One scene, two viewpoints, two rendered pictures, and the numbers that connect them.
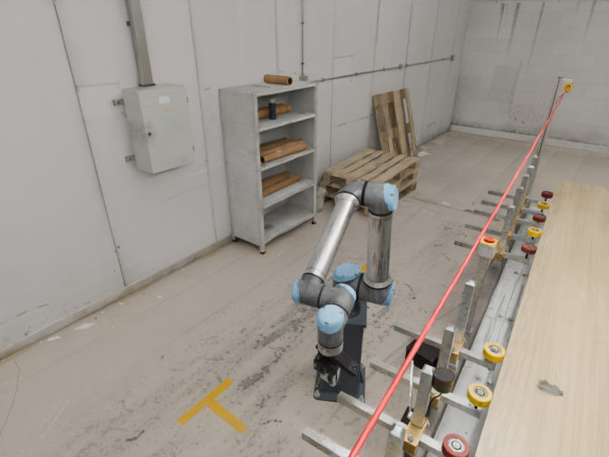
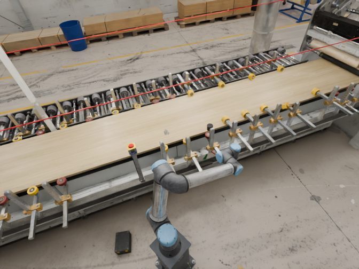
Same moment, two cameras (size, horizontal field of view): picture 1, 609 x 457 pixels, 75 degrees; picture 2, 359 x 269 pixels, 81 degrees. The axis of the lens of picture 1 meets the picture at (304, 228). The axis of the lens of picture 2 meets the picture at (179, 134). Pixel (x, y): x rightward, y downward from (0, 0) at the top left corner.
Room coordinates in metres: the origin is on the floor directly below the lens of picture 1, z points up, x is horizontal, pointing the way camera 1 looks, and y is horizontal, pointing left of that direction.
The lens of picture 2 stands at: (2.18, 0.25, 2.52)
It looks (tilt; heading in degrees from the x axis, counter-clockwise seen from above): 46 degrees down; 219
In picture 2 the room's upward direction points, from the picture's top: 5 degrees counter-clockwise
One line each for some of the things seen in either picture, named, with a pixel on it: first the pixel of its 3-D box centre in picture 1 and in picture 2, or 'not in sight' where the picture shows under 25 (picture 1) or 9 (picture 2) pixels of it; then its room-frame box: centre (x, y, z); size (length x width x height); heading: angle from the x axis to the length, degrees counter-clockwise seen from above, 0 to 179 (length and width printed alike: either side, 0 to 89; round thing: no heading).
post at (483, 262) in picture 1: (475, 295); (138, 166); (1.53, -0.81, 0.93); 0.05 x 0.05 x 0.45; 56
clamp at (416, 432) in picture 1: (415, 432); (212, 146); (0.87, -0.37, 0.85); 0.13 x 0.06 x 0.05; 146
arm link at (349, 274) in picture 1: (347, 282); (167, 236); (1.83, -0.24, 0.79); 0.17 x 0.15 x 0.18; 67
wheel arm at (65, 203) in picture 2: (490, 251); (65, 204); (2.13, -1.16, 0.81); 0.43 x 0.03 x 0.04; 56
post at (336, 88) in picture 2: not in sight; (327, 103); (-0.35, 0.45, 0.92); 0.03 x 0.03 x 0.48; 56
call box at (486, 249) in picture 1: (487, 247); (132, 149); (1.53, -0.81, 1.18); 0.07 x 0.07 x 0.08; 56
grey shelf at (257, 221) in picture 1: (274, 165); not in sight; (3.92, 0.32, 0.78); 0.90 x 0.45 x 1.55; 142
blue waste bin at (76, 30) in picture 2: not in sight; (75, 36); (-1.09, -5.94, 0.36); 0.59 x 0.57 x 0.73; 52
